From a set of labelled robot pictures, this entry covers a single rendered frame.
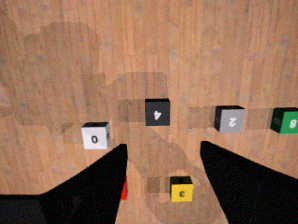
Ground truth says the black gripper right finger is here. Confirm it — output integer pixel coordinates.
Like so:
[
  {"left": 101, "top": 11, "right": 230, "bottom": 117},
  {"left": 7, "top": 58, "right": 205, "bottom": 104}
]
[{"left": 200, "top": 141, "right": 298, "bottom": 224}]

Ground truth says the yellow block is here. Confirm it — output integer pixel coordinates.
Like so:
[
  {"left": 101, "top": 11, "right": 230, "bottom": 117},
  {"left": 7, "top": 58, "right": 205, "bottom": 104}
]
[{"left": 170, "top": 176, "right": 193, "bottom": 201}]

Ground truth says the green block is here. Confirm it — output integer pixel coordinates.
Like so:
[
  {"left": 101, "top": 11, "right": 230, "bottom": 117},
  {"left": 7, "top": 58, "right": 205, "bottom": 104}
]
[{"left": 270, "top": 107, "right": 298, "bottom": 134}]

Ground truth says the red block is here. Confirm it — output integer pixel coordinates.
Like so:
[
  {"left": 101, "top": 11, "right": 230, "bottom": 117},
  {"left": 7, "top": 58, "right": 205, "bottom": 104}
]
[{"left": 120, "top": 175, "right": 128, "bottom": 200}]

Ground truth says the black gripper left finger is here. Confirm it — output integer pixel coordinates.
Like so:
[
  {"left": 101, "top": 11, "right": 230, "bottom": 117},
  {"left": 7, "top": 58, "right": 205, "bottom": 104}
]
[{"left": 0, "top": 144, "right": 128, "bottom": 224}]

